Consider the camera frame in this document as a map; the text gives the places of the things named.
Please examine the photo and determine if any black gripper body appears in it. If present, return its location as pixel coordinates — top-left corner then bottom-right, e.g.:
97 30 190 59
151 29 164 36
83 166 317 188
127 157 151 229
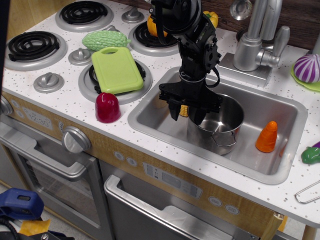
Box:
159 73 223 113

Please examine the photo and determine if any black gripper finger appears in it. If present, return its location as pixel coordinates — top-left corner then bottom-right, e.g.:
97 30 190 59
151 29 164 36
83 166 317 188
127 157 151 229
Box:
167 99 181 121
194 108 208 125

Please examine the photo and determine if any stainless steel pot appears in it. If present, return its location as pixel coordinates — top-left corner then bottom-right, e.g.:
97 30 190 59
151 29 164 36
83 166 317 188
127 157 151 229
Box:
186 94 244 155

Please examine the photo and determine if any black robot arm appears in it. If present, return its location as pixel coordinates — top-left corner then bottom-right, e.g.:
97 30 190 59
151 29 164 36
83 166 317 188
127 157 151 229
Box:
149 0 223 125

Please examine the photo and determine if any silver sink basin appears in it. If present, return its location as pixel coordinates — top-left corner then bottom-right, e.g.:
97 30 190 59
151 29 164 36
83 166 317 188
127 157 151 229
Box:
128 79 308 185

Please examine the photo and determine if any yellow toy corn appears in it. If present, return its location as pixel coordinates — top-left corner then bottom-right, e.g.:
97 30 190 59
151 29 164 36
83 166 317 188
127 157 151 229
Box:
179 104 188 117

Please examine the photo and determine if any back right stove burner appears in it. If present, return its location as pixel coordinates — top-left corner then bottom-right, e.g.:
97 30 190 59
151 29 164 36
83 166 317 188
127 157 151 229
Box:
128 21 179 57

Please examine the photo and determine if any stove burner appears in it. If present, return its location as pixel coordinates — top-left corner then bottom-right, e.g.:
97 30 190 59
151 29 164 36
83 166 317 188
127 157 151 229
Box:
55 0 114 33
4 31 68 72
128 21 179 57
78 59 153 105

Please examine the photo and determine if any green toy cutting board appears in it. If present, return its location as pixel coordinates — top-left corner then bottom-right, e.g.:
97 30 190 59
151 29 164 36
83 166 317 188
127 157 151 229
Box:
91 46 144 95

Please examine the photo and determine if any red toy pepper half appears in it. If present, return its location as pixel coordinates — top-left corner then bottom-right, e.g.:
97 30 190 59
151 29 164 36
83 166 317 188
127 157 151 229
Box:
95 92 121 123

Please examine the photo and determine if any orange toy carrot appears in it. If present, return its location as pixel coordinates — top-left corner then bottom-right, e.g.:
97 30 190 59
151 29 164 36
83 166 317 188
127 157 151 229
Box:
255 121 278 153

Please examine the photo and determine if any orange toy pumpkin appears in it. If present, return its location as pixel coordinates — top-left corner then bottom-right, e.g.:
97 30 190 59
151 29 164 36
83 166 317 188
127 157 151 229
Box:
146 15 158 37

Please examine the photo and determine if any silver toy faucet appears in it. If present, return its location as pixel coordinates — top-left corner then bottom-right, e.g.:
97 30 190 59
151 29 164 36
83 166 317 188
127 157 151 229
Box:
217 0 291 87

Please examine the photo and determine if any yellow toy bell pepper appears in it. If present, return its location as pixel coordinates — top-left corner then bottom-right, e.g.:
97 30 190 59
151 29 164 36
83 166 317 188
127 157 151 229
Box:
203 10 219 29

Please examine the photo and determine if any front stove burner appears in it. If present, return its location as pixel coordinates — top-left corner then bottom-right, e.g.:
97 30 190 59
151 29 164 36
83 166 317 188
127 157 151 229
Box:
78 59 153 105

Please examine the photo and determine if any silver stove knob back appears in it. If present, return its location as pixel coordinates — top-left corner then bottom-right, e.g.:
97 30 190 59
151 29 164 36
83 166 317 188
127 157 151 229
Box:
121 7 144 24

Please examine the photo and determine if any silver stove knob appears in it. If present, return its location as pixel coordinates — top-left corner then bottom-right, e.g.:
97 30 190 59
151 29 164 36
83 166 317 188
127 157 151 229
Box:
33 72 65 94
68 47 94 66
121 7 144 24

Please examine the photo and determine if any silver hanging ladle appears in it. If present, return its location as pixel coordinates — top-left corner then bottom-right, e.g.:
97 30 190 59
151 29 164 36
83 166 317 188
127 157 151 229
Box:
229 0 253 21

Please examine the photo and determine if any green toy bitter gourd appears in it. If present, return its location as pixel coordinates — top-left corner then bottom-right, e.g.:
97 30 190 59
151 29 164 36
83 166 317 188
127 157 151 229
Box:
82 30 131 52

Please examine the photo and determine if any large silver oven knob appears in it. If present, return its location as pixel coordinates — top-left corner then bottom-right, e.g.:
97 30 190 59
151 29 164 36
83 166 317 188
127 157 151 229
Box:
61 126 92 154

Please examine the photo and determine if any silver stove knob middle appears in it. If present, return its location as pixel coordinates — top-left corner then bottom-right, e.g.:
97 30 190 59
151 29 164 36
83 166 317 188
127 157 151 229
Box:
68 47 94 66

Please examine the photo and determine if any silver dishwasher door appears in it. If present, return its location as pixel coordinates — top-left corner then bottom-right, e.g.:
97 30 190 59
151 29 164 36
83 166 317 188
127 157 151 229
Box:
104 175 258 240

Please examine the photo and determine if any purple white toy onion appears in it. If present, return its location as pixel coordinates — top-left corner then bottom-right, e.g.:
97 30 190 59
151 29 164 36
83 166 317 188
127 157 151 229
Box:
293 54 320 83

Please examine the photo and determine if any green purple toy eggplant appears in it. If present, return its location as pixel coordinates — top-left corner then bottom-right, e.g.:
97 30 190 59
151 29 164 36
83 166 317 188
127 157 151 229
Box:
301 142 320 165

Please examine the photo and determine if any light green toy plate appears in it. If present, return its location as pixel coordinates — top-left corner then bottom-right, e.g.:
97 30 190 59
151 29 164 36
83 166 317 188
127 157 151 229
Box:
290 64 320 93

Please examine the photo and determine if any silver oven door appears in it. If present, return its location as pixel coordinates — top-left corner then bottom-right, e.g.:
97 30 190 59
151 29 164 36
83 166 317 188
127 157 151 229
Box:
0 123 114 240

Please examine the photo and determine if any silver stove knob front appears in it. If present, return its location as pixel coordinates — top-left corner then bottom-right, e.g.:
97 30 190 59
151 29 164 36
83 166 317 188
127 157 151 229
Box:
33 72 65 94

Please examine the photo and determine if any back left stove burner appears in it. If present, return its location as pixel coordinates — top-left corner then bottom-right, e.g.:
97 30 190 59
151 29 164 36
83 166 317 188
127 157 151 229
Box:
55 0 114 33

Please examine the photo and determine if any silver knob far left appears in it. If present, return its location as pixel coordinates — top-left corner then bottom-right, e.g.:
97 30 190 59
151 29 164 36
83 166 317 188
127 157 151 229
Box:
0 96 13 116

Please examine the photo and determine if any blue clamp tool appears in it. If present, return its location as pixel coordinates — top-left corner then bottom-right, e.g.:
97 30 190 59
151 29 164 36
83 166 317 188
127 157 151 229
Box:
0 188 44 220

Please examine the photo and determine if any yellow cloth piece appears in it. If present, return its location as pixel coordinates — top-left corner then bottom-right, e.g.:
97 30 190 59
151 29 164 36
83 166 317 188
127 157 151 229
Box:
18 219 51 236

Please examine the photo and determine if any dark foreground pole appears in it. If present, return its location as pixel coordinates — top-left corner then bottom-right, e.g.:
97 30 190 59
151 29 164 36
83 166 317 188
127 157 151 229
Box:
0 0 11 92

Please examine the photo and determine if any metal wire utensil handle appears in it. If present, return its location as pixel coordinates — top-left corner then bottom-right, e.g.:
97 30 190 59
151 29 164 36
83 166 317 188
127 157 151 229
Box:
294 180 320 204

